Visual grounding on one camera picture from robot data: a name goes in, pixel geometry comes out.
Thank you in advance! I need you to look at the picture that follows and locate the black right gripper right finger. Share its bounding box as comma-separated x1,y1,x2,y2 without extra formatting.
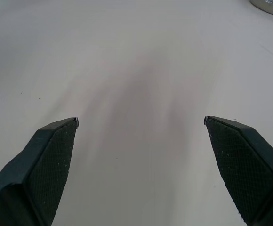
203,115,273,226

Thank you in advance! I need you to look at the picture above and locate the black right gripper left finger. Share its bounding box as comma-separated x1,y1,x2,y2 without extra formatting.
0,117,80,226

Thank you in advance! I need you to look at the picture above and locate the round silver metal object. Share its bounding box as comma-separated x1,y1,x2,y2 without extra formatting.
249,0,273,17

